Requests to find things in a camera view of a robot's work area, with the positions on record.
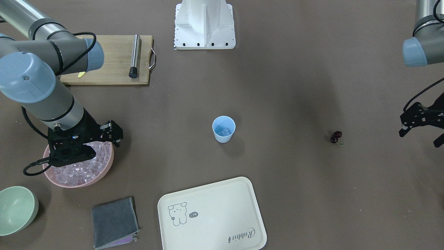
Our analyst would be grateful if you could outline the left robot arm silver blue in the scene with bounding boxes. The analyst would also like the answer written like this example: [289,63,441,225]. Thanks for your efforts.
[399,0,444,137]

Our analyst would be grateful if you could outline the light blue plastic cup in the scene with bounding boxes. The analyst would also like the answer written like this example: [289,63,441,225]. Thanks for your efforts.
[212,116,236,143]

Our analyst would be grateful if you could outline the pink bowl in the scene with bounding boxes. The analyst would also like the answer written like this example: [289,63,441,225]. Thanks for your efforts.
[42,140,114,189]

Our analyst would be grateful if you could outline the folded grey cloth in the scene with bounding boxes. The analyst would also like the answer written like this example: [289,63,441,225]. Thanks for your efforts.
[91,197,139,250]

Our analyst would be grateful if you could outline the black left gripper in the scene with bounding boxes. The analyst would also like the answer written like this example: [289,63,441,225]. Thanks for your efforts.
[399,102,444,148]

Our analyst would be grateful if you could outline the clear ice cubes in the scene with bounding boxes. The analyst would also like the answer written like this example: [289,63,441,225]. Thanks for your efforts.
[52,141,112,184]

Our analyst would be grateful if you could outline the dark red cherry pair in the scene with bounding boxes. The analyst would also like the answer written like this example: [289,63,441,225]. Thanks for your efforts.
[330,130,343,146]

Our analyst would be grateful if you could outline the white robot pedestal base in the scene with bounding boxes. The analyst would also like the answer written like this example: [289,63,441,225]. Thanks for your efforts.
[173,0,236,50]

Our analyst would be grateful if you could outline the cream rabbit serving tray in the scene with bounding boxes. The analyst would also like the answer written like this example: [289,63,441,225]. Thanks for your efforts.
[157,177,267,250]

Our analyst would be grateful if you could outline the steel muddler black tip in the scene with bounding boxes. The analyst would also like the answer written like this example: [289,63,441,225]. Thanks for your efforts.
[128,34,141,79]

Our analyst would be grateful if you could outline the mint green bowl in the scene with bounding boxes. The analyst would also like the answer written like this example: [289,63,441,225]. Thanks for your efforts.
[0,186,39,236]

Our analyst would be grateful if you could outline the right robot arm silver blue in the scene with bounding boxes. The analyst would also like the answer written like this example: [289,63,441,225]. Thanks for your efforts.
[1,0,443,176]

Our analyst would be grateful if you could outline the wooden cutting board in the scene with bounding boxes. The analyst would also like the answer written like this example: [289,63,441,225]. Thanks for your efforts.
[61,35,156,85]

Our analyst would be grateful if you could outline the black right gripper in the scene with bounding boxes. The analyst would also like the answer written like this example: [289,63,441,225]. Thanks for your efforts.
[48,111,123,166]

